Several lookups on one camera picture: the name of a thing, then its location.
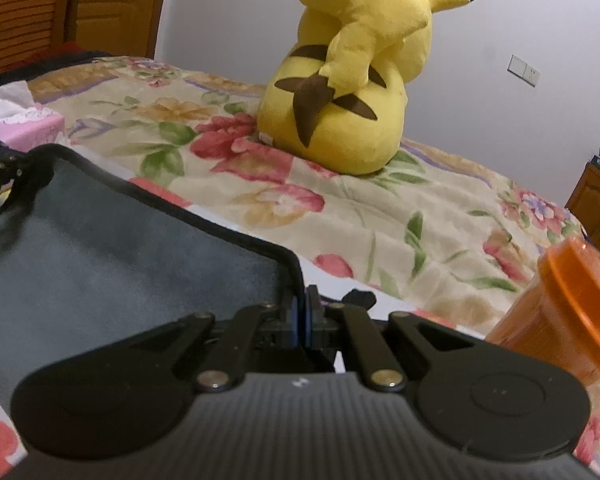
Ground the yellow plush toy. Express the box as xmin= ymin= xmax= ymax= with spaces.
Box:
xmin=256 ymin=0 xmax=486 ymax=177

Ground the wooden cabinet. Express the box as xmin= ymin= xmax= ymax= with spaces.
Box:
xmin=564 ymin=161 xmax=600 ymax=281

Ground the grey towel with black edge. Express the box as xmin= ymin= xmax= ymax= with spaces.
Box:
xmin=0 ymin=143 xmax=307 ymax=413

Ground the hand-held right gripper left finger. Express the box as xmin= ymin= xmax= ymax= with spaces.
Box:
xmin=129 ymin=296 xmax=299 ymax=392

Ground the wooden slatted headboard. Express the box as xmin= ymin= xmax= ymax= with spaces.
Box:
xmin=0 ymin=0 xmax=174 ymax=85

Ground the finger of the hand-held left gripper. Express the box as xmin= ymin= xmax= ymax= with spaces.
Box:
xmin=0 ymin=129 xmax=37 ymax=197

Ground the white wall switch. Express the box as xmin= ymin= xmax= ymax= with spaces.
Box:
xmin=507 ymin=53 xmax=541 ymax=88

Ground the pink tissue box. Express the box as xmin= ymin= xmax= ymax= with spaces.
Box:
xmin=0 ymin=80 xmax=67 ymax=155

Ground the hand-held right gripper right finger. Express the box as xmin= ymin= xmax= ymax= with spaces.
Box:
xmin=304 ymin=285 xmax=482 ymax=392

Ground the floral blanket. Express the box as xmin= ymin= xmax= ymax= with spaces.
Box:
xmin=0 ymin=55 xmax=600 ymax=480

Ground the orange plastic container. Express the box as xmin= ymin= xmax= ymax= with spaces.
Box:
xmin=484 ymin=236 xmax=600 ymax=388

